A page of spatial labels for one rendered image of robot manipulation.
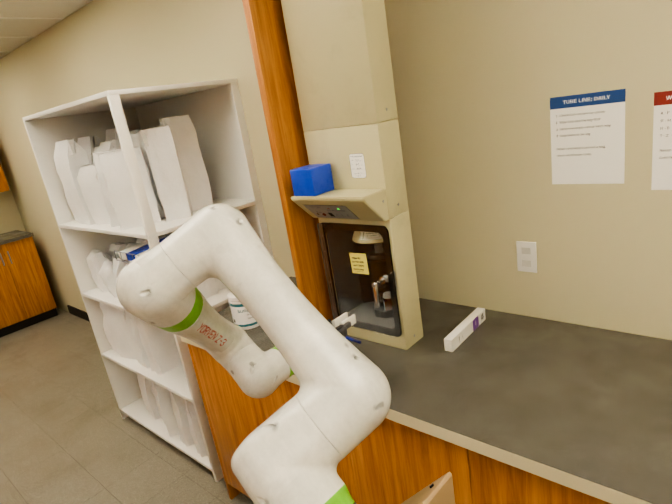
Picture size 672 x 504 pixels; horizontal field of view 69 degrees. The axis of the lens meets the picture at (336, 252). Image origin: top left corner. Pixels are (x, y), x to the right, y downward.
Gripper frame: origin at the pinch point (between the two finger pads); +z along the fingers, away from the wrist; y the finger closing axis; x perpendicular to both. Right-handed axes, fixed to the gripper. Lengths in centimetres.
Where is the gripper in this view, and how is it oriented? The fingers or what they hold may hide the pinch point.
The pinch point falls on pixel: (344, 321)
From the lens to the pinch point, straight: 153.8
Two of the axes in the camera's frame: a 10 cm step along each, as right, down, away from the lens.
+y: -7.4, -1.1, 6.6
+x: 1.4, 9.4, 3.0
